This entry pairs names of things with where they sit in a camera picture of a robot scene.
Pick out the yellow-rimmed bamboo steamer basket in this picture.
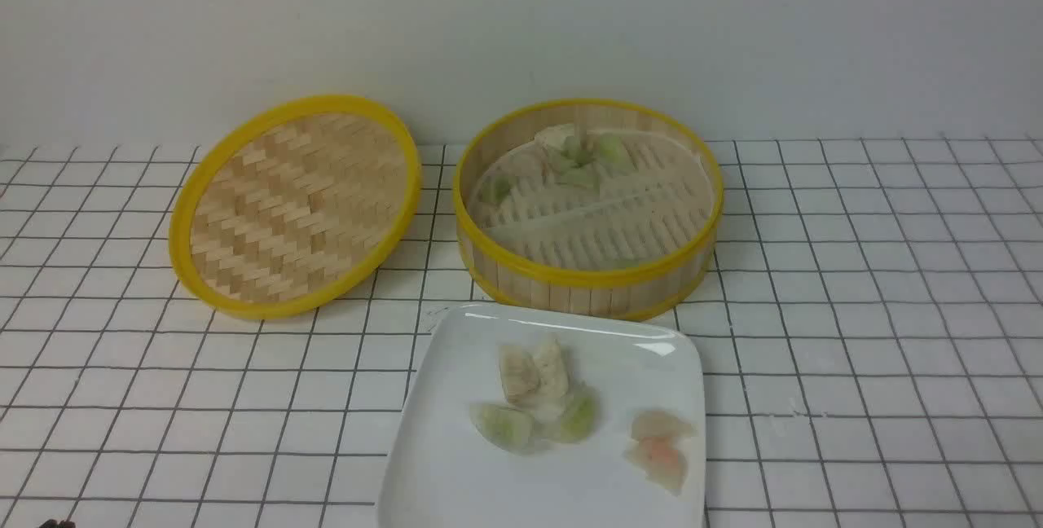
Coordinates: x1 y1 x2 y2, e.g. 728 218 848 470
453 99 725 320

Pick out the yellow-rimmed woven bamboo lid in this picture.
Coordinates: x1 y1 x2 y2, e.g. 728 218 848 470
168 95 422 320

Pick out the beige dumpling left on plate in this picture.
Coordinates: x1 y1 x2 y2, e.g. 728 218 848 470
498 345 541 406

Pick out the beige dumpling right on plate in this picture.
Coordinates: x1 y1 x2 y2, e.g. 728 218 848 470
532 337 571 404

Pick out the white square ceramic plate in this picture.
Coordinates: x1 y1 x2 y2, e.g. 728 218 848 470
377 304 706 527

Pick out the orange pink dumpling lower right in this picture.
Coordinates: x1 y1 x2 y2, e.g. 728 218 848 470
623 438 688 497

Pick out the pale pink dumpling upper right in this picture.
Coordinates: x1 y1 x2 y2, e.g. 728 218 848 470
630 409 696 440

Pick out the beige dumpling on plate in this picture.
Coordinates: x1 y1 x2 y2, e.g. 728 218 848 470
532 337 571 404
498 345 541 406

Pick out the green dumpling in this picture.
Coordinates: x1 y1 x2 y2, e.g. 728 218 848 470
479 175 513 206
469 403 537 454
557 164 599 191
593 134 636 174
550 386 600 443

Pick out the beige dumpling in steamer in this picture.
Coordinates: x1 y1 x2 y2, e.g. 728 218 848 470
534 123 583 158

